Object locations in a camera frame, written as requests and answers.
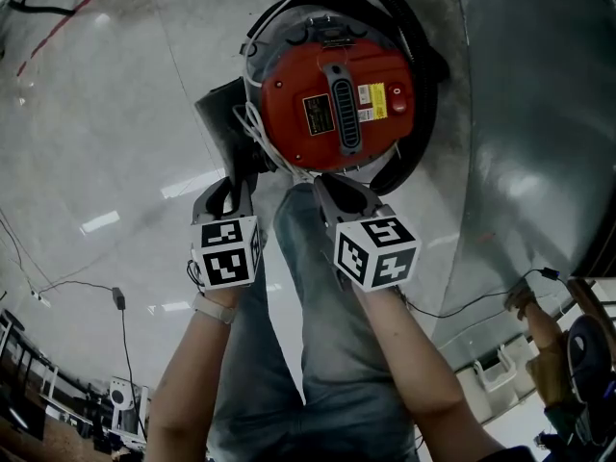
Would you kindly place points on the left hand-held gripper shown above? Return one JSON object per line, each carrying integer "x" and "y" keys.
{"x": 226, "y": 253}

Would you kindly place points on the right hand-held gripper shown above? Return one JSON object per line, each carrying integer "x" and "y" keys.
{"x": 375, "y": 253}

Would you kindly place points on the grey vacuum floor head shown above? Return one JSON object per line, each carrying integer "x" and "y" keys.
{"x": 221, "y": 113}

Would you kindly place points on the red lid vacuum cleaner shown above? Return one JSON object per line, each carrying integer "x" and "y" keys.
{"x": 289, "y": 113}

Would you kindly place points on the person's right forearm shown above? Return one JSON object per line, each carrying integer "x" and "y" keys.
{"x": 414, "y": 368}

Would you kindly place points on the person's left forearm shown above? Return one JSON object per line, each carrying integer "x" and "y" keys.
{"x": 187, "y": 383}

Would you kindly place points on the white wristband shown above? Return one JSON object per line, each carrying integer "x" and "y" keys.
{"x": 214, "y": 308}

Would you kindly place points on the person's grey jeans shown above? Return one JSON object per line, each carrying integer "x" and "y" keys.
{"x": 332, "y": 354}

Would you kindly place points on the white power strip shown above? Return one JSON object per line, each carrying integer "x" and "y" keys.
{"x": 42, "y": 299}

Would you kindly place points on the white round-window device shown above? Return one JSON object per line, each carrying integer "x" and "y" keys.
{"x": 121, "y": 392}

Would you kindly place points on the person's black shirt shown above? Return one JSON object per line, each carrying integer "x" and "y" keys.
{"x": 510, "y": 454}

